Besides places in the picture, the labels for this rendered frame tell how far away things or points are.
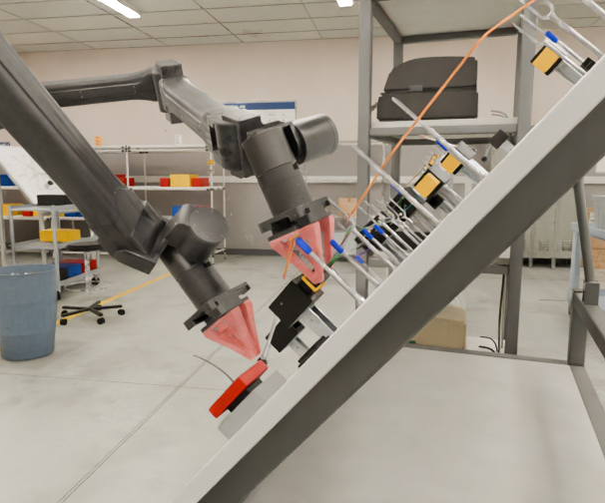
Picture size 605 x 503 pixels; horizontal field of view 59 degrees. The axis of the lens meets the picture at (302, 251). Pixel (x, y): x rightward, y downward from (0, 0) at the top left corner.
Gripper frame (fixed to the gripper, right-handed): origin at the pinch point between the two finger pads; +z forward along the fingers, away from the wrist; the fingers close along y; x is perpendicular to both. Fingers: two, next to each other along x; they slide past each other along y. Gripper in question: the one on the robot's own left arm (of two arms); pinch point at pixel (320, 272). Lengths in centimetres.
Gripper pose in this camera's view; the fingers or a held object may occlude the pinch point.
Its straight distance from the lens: 69.9
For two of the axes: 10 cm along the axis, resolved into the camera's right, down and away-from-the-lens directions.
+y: 3.8, -2.1, 9.0
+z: 4.0, 9.2, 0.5
